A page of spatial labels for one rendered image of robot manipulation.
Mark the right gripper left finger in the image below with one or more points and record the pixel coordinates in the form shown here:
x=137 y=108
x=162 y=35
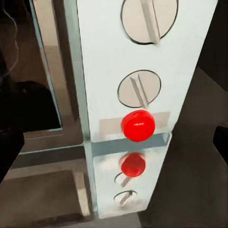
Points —
x=11 y=143

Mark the microwave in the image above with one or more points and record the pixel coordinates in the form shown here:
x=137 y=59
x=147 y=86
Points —
x=73 y=71

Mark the fridge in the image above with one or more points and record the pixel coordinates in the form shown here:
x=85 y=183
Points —
x=213 y=58

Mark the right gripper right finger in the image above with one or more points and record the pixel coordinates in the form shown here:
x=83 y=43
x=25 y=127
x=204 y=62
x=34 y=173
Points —
x=220 y=141

